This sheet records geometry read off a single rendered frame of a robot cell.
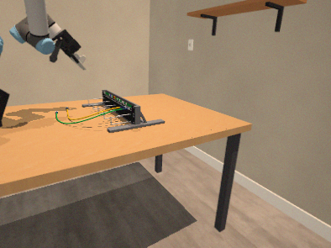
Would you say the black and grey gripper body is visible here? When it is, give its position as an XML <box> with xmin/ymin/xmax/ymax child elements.
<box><xmin>52</xmin><ymin>29</ymin><xmax>81</xmax><ymax>56</ymax></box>

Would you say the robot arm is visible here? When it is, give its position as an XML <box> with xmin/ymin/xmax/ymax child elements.
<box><xmin>9</xmin><ymin>0</ymin><xmax>62</xmax><ymax>62</ymax></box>

